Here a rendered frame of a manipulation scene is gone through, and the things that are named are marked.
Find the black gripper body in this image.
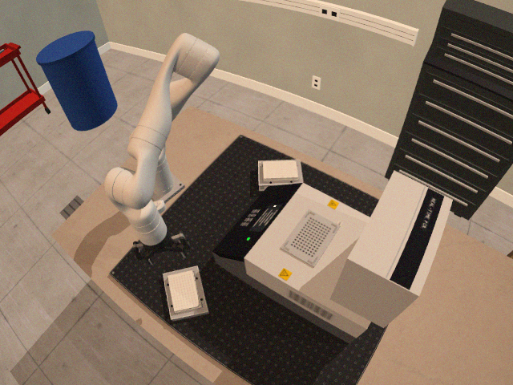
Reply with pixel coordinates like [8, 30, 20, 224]
[141, 228, 175, 253]

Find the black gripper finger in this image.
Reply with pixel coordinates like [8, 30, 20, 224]
[133, 241, 157, 265]
[163, 231, 190, 258]

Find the grey benchtop machine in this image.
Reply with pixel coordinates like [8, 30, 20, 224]
[212, 171, 453, 343]

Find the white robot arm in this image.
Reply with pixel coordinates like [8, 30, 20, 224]
[104, 33, 220, 245]

